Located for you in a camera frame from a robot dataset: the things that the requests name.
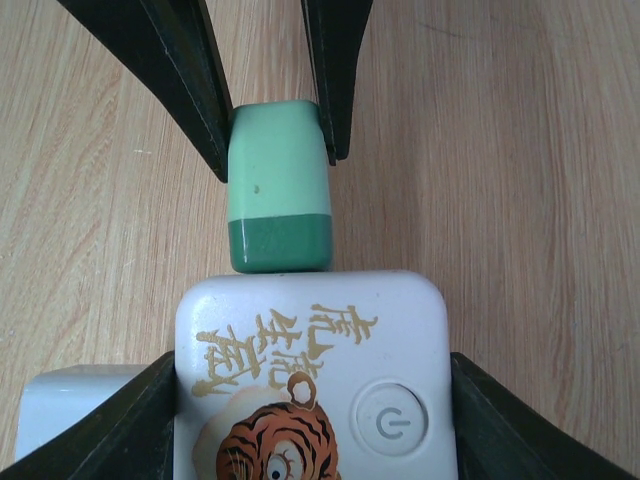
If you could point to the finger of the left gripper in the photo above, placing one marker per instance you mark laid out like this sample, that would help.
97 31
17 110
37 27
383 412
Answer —
334 32
171 48

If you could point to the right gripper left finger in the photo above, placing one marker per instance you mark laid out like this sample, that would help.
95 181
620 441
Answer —
129 436

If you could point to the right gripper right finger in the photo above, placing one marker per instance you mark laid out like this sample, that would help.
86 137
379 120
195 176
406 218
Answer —
498 436

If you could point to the grey white adapter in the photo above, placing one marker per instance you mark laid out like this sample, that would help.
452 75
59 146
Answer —
54 401

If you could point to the white cube socket adapter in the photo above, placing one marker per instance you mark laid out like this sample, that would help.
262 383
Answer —
314 376

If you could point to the light green cube plug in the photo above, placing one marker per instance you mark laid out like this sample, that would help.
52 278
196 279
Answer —
279 207

